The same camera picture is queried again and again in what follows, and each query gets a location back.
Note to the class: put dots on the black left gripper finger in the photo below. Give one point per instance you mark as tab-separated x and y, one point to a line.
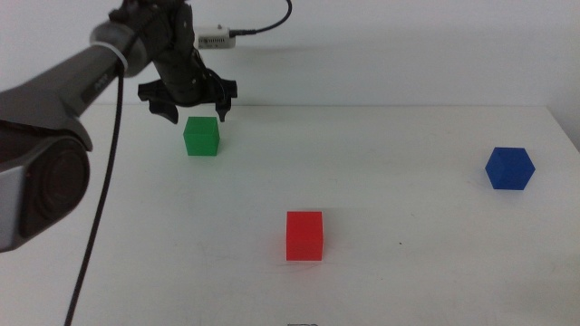
223	110
164	111

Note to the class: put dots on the green cube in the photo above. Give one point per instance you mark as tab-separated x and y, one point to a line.
201	137

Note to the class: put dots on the red cube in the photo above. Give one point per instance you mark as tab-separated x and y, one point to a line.
304	236

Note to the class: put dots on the blue cube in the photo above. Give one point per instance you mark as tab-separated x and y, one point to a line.
509	168

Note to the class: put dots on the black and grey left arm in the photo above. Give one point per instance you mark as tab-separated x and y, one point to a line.
45	95

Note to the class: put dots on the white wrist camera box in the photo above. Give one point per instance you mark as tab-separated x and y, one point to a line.
215	37

